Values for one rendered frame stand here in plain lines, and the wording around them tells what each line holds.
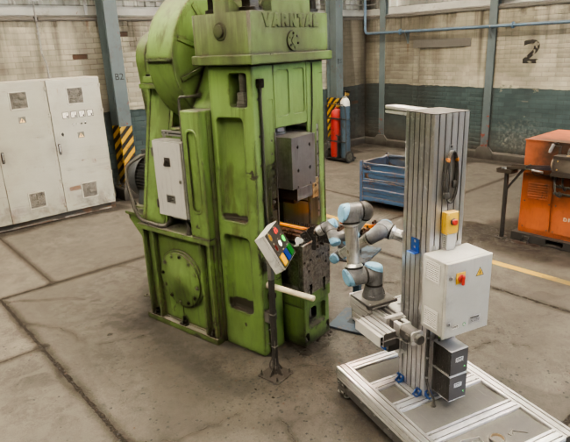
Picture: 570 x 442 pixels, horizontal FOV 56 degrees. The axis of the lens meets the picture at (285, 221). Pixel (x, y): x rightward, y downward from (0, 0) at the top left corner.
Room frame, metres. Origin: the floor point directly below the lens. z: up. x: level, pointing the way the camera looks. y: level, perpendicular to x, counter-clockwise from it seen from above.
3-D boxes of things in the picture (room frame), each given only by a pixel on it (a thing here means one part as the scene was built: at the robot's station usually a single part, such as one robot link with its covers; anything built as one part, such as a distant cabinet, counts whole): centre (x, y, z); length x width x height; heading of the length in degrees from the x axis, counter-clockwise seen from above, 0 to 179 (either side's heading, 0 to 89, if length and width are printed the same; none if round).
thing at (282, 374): (3.60, 0.12, 0.05); 0.22 x 0.22 x 0.09; 51
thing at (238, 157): (4.09, 0.29, 1.15); 0.44 x 0.26 x 2.30; 51
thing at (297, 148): (4.25, -0.03, 1.56); 0.42 x 0.39 x 0.40; 51
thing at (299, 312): (4.27, -0.03, 0.23); 0.55 x 0.37 x 0.47; 51
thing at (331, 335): (4.05, -0.20, 0.01); 0.58 x 0.39 x 0.01; 141
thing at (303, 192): (4.22, 0.00, 1.32); 0.42 x 0.20 x 0.10; 51
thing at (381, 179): (7.95, -1.85, 0.36); 1.20 x 0.80 x 0.72; 46
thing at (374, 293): (3.23, -0.56, 0.87); 0.15 x 0.15 x 0.10
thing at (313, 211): (4.61, -0.13, 1.15); 0.44 x 0.26 x 2.30; 51
